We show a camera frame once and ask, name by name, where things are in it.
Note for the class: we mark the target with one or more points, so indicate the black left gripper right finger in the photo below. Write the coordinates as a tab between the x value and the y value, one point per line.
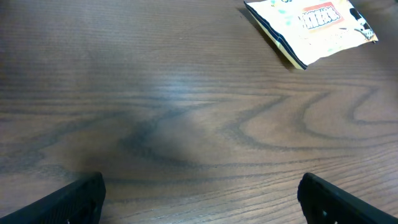
325	203

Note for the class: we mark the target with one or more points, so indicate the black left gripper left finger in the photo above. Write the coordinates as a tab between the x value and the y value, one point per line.
78	202

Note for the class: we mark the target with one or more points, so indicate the yellow snack bag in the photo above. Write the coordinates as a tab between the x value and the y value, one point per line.
307	30

